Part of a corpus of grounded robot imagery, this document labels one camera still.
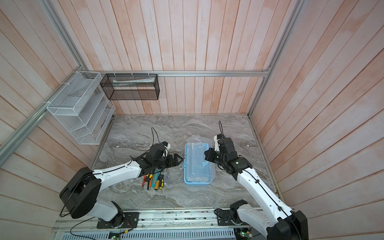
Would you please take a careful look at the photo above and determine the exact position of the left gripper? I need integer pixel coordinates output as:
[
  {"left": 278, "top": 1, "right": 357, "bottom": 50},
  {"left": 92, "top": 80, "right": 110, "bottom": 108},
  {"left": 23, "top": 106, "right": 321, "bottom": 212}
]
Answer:
[{"left": 153, "top": 153, "right": 184, "bottom": 170}]

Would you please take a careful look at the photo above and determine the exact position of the blue translucent plastic toolbox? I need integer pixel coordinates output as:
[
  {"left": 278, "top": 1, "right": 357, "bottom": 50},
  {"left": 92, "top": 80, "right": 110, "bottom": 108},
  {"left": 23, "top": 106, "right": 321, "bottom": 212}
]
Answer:
[{"left": 183, "top": 136, "right": 216, "bottom": 187}]

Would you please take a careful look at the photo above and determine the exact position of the short yellow black screwdriver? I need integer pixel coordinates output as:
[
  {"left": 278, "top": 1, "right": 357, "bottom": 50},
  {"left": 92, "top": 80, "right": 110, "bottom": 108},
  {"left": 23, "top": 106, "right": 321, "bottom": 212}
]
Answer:
[{"left": 159, "top": 174, "right": 164, "bottom": 190}]

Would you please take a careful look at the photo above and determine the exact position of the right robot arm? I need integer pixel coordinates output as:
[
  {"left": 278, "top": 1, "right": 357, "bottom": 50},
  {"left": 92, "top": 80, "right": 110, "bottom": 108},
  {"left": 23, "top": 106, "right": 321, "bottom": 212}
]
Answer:
[{"left": 205, "top": 134, "right": 309, "bottom": 240}]

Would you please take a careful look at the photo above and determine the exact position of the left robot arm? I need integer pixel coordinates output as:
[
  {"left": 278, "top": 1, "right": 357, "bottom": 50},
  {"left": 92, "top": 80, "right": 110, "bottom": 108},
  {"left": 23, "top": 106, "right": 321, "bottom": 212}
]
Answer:
[{"left": 59, "top": 142, "right": 184, "bottom": 228}]

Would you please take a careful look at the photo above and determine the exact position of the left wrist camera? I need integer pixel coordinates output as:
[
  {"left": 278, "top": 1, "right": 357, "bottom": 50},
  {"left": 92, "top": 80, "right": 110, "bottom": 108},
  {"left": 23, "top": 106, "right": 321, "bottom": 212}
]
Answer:
[{"left": 161, "top": 141, "right": 171, "bottom": 157}]

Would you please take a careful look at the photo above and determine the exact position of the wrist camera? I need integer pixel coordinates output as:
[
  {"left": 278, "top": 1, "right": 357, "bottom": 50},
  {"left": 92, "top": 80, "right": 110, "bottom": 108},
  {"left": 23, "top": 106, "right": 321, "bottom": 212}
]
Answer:
[
  {"left": 214, "top": 134, "right": 223, "bottom": 152},
  {"left": 161, "top": 141, "right": 171, "bottom": 157}
]

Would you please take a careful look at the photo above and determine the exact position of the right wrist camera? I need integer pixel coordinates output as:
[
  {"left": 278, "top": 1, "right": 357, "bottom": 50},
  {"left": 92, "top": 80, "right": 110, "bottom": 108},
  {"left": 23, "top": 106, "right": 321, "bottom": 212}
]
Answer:
[{"left": 214, "top": 134, "right": 223, "bottom": 152}]

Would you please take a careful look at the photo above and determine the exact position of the yellow black handled screwdriver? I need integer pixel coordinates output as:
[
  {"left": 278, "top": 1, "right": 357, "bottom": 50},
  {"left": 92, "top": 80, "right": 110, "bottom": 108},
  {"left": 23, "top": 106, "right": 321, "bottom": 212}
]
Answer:
[{"left": 146, "top": 174, "right": 153, "bottom": 190}]

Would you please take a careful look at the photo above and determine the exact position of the red handled hex key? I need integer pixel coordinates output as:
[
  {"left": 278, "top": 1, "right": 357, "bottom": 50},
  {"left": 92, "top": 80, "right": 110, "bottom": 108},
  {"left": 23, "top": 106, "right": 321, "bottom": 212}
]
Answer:
[{"left": 141, "top": 175, "right": 148, "bottom": 190}]

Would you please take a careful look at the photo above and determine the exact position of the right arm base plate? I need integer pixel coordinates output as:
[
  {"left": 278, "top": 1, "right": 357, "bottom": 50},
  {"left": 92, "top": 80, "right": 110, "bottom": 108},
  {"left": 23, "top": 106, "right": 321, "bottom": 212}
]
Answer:
[{"left": 214, "top": 209, "right": 246, "bottom": 226}]

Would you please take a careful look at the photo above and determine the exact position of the aluminium front rail frame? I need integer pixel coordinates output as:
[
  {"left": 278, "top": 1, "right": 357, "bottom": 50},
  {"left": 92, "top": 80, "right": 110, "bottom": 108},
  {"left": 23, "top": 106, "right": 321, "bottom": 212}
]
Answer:
[{"left": 52, "top": 208, "right": 267, "bottom": 240}]

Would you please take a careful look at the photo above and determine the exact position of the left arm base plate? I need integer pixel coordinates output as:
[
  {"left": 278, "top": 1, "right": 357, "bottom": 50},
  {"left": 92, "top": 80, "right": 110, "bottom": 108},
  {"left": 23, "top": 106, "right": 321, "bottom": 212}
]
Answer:
[{"left": 97, "top": 212, "right": 140, "bottom": 229}]

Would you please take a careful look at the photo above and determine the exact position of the black mesh wall basket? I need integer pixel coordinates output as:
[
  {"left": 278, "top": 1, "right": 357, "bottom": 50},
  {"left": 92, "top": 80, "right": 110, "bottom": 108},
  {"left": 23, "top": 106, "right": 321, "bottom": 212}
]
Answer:
[{"left": 101, "top": 73, "right": 160, "bottom": 101}]

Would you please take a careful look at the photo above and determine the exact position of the white wire mesh shelf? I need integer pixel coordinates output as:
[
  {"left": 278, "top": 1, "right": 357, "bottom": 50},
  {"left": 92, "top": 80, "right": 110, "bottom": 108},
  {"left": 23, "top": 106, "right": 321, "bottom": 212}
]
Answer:
[{"left": 47, "top": 72, "right": 115, "bottom": 145}]

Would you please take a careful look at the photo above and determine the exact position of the horizontal aluminium wall rail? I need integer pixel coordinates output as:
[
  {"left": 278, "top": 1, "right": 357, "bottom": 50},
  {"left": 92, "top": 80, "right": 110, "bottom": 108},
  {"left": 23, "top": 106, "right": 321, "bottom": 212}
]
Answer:
[{"left": 99, "top": 70, "right": 269, "bottom": 77}]

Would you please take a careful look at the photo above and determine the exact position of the left aluminium wall rail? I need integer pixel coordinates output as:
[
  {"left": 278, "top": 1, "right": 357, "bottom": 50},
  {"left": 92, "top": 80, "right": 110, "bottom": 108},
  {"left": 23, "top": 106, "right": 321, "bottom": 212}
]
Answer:
[{"left": 1, "top": 66, "right": 86, "bottom": 167}]

